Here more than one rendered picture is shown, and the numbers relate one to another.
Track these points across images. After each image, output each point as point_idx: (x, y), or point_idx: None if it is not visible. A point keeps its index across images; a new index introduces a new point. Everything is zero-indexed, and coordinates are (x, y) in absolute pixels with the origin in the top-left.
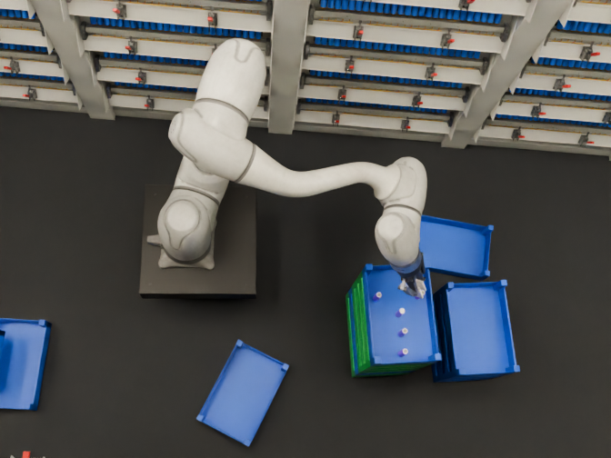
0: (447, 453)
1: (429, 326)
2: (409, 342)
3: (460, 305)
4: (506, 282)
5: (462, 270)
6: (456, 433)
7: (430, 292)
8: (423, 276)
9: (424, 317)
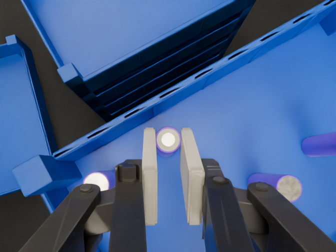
0: (301, 3)
1: (239, 68)
2: (319, 108)
3: (101, 42)
4: (15, 13)
5: (27, 85)
6: (270, 1)
7: (143, 109)
8: (116, 184)
9: (220, 97)
